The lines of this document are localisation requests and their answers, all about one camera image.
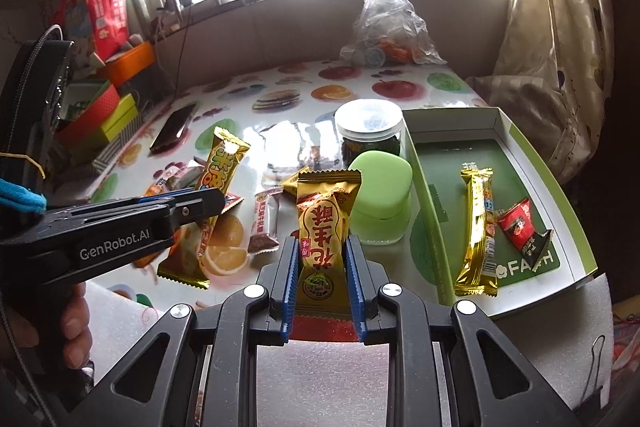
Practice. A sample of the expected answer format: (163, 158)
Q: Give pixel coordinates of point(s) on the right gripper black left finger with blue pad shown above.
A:
(199, 367)

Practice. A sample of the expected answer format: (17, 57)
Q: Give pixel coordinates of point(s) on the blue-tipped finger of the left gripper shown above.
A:
(112, 207)

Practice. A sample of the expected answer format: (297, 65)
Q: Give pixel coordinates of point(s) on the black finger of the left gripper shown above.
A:
(193, 206)

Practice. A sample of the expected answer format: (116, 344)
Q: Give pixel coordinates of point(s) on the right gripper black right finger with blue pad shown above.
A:
(451, 360)

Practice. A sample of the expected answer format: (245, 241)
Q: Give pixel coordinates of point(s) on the white brown sesame nougat packet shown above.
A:
(263, 235)

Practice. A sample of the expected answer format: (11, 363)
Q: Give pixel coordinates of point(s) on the long gold snack bar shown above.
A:
(478, 273)

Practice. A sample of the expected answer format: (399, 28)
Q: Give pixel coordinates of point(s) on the yellow peanut crisp candy packet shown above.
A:
(324, 204)

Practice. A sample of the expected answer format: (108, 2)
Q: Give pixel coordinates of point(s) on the red black triangular snack packet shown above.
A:
(517, 224)

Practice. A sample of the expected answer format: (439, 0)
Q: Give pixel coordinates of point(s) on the person's left hand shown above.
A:
(74, 323)

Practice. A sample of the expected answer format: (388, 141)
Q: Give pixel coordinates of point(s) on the orange silver konjac snack pouch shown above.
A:
(176, 177)

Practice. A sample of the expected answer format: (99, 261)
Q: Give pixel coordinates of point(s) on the gold yellow snack bar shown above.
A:
(184, 263)

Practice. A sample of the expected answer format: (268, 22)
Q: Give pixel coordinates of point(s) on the black smartphone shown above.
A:
(174, 129)

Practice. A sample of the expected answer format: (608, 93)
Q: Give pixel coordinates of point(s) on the red textured box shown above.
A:
(85, 107)

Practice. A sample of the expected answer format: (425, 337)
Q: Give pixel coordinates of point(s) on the yellow-green striped box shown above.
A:
(103, 145)

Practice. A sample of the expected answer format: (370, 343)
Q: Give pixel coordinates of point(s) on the green gift box lid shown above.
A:
(438, 142)

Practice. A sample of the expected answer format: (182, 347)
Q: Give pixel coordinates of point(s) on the orange box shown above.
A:
(127, 65)

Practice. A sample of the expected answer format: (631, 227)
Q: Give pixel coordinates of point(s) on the light green frosted jar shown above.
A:
(382, 210)

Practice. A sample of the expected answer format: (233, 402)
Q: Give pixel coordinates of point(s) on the clear jar white lid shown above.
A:
(369, 124)

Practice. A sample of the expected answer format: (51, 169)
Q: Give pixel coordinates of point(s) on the red snack bag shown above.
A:
(109, 26)

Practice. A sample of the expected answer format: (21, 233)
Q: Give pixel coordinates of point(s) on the clear plastic bag with items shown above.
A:
(390, 32)

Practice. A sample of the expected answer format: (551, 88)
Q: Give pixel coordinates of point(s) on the beige patterned curtain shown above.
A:
(553, 74)

